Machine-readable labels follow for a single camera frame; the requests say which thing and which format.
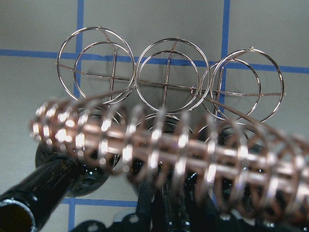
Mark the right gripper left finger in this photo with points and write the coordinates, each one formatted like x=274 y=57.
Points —
x=139 y=221

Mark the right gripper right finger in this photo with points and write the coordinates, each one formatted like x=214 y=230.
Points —
x=207 y=218

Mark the black wine bottle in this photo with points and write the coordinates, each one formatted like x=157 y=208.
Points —
x=223 y=166
x=168 y=211
x=27 y=206

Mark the copper wire bottle basket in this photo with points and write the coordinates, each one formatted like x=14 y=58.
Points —
x=250 y=167

